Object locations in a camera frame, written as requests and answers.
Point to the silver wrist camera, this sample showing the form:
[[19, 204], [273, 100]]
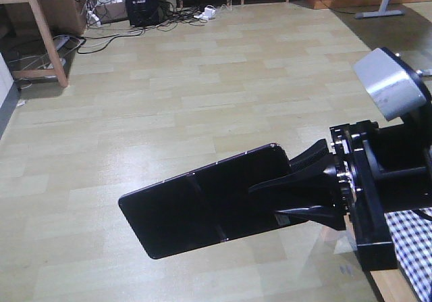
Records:
[[395, 88]]

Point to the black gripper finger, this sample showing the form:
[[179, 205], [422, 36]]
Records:
[[311, 194], [315, 159]]

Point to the black white checkered bed sheet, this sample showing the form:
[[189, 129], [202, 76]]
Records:
[[411, 233]]

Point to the black foldable phone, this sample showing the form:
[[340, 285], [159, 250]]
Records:
[[205, 206]]

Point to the white power strip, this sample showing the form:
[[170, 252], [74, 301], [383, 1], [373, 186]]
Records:
[[209, 13]]

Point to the light wooden shelf unit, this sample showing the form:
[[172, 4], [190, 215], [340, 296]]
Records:
[[42, 17]]

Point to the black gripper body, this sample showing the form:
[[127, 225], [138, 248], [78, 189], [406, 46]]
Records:
[[383, 170]]

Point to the white standing desk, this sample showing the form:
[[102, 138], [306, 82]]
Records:
[[383, 11]]

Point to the black computer tower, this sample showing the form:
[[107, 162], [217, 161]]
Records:
[[142, 13]]

